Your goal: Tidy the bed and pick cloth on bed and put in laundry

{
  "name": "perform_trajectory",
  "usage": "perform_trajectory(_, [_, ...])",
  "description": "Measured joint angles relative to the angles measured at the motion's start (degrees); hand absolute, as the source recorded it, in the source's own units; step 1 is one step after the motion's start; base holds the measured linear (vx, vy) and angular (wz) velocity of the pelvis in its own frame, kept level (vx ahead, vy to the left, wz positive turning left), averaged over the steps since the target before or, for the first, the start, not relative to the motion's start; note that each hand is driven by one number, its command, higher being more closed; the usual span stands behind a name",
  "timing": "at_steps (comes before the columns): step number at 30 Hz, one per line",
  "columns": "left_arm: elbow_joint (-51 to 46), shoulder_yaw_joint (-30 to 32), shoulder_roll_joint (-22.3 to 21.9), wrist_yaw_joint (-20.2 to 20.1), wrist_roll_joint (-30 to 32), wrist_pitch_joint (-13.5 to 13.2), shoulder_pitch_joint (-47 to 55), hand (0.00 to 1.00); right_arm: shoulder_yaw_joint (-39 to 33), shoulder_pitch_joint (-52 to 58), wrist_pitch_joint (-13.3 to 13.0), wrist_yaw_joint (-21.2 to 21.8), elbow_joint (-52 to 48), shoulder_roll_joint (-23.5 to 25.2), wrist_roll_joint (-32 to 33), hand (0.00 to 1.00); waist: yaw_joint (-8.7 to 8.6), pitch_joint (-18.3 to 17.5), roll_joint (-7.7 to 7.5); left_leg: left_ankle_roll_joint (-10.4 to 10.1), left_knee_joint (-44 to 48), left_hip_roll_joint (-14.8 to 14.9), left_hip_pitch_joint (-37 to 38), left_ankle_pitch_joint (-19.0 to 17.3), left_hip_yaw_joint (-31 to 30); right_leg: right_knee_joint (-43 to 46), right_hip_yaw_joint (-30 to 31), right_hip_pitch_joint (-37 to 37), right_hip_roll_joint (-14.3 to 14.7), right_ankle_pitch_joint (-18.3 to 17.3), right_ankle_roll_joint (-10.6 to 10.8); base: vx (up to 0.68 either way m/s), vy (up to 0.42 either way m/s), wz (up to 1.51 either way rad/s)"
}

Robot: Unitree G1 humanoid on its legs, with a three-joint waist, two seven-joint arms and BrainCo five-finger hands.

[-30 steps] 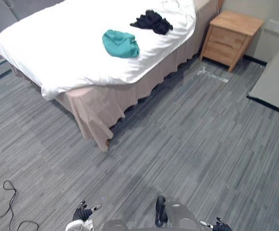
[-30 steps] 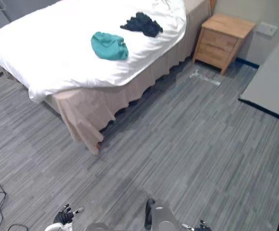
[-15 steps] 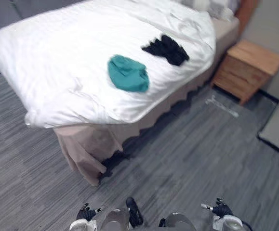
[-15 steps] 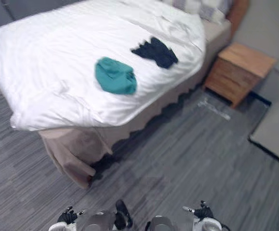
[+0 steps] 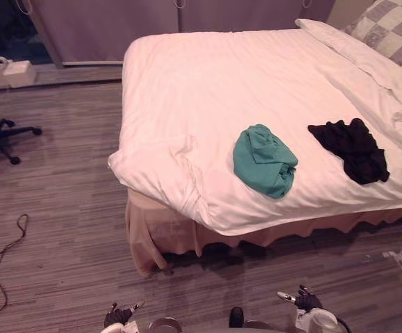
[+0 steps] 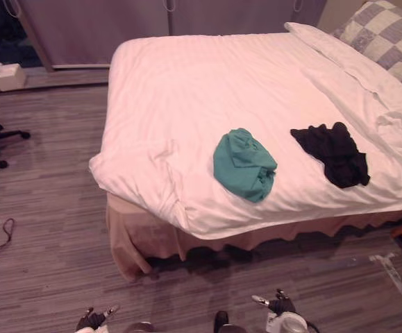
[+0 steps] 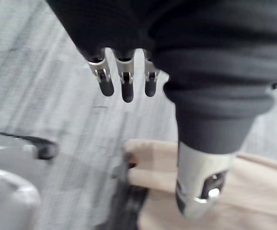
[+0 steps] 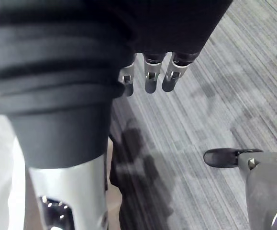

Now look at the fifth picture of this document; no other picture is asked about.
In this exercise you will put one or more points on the grey white checkered pillow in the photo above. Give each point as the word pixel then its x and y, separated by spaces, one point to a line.
pixel 395 27

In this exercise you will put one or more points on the robot's right hand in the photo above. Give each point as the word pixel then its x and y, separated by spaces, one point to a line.
pixel 308 301

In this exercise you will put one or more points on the black crumpled cloth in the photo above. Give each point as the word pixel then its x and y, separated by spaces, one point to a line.
pixel 357 149

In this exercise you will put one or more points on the teal crumpled cloth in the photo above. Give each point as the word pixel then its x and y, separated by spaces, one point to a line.
pixel 259 156

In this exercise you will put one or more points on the robot's dark right foot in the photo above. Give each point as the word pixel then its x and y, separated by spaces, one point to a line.
pixel 237 317

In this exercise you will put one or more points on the robot's left hand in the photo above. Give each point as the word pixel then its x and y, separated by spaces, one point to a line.
pixel 119 315

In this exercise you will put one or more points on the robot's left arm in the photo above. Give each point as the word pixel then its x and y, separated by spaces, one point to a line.
pixel 117 329

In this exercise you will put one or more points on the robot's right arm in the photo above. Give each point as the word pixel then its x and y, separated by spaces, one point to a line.
pixel 320 320

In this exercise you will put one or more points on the white duvet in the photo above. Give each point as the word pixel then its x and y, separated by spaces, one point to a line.
pixel 204 86

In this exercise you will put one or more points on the grey roller blind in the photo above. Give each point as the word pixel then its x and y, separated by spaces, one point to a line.
pixel 110 27
pixel 242 14

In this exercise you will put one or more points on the white box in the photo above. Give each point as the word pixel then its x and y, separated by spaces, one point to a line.
pixel 20 73

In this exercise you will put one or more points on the robot's silver right leg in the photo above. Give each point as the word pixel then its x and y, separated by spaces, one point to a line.
pixel 258 327

